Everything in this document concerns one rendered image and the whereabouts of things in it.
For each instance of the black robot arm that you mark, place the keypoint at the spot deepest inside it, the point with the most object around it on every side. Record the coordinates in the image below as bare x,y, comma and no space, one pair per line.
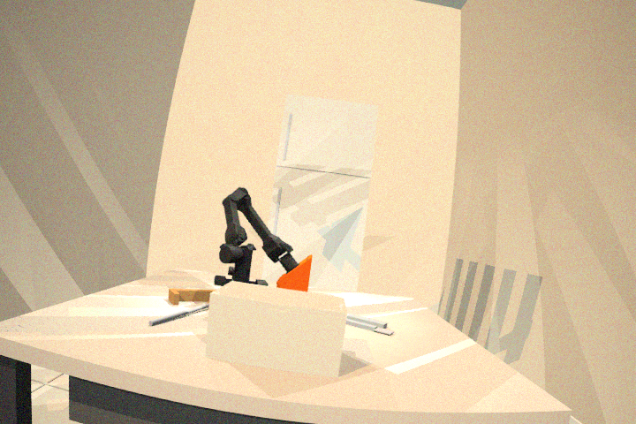
231,251

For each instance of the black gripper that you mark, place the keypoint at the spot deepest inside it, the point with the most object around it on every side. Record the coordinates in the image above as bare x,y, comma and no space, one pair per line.
242,274

